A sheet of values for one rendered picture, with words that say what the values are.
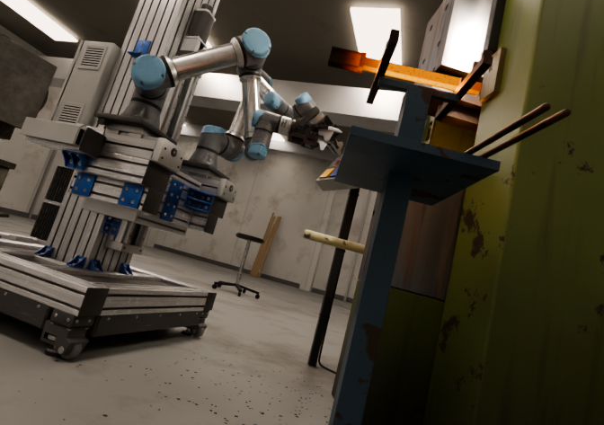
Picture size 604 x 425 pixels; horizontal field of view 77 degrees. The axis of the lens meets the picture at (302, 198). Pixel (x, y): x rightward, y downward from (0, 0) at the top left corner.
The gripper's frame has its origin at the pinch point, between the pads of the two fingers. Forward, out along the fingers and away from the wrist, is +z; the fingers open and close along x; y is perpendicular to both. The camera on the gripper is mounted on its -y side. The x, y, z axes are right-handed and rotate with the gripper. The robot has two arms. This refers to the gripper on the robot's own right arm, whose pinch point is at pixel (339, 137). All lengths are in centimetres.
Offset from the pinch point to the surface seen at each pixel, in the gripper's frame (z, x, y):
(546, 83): 50, 49, -16
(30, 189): -591, -832, 32
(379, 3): 40, -257, -275
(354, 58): -8, 55, -1
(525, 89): 45, 48, -13
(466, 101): 46, 7, -27
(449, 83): 17, 60, 0
